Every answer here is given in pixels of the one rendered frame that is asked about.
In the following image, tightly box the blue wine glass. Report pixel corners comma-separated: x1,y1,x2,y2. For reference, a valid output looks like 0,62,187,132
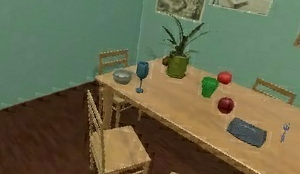
132,60,151,95

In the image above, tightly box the house plant in olive pot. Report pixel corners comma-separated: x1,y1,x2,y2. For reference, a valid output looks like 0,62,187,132
153,14,211,83

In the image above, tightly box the dark red apple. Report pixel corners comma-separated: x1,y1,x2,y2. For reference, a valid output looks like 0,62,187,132
216,95,236,116

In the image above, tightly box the small blue fork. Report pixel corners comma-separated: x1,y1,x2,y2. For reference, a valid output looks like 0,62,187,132
279,121,291,144

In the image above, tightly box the light wooden dining table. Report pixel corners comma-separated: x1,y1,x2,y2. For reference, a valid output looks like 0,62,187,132
79,47,300,174

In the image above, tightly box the bright red tomato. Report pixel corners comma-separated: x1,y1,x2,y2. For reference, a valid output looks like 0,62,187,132
216,69,234,86

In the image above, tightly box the brown round potato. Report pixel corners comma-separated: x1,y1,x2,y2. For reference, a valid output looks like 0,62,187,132
161,55,171,68

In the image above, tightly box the grey metal bowl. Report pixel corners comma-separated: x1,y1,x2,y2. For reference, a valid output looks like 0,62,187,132
110,67,134,87

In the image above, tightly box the green mug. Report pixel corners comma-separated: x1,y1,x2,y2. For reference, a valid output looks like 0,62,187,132
198,75,220,100

